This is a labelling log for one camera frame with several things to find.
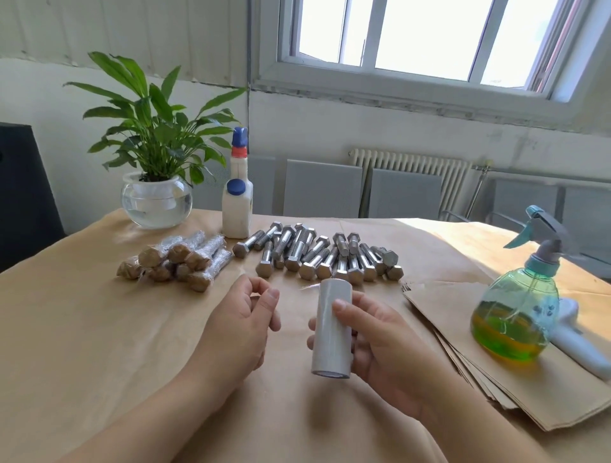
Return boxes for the person's right hand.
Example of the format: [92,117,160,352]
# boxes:
[306,291,460,421]

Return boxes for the person's left hand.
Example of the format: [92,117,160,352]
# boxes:
[181,275,283,402]

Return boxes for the white cling film roll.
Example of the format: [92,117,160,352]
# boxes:
[311,277,355,379]

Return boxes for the steel hex bolt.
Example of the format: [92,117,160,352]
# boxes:
[138,235,183,268]

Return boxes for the pile of steel bolts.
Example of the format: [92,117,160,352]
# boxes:
[233,222,405,284]

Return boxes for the green spray bottle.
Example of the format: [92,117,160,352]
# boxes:
[470,205,571,362]

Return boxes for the stack of brown paper sheets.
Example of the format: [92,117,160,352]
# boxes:
[401,281,611,432]

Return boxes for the person's left forearm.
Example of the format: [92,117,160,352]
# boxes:
[57,367,230,463]

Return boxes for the white glue bottle blue cap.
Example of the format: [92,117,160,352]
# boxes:
[222,127,255,240]

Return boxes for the round glass vase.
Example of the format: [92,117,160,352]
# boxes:
[121,172,194,230]

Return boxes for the grey chair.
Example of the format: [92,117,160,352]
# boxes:
[558,183,611,278]
[369,168,445,221]
[489,176,563,230]
[283,158,365,219]
[193,155,276,213]

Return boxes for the large brown paper table cover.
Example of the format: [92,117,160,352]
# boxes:
[0,210,611,463]

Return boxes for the white handheld controller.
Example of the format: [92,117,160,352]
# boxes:
[554,298,611,381]

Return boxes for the white radiator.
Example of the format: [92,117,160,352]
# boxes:
[348,147,471,219]

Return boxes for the green leafy plant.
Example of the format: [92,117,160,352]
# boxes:
[64,52,248,184]

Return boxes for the black trash bin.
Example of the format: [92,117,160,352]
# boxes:
[0,122,66,273]

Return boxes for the white framed window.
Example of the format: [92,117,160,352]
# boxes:
[253,0,611,130]

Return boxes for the white vertical blind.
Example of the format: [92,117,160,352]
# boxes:
[0,0,257,89]

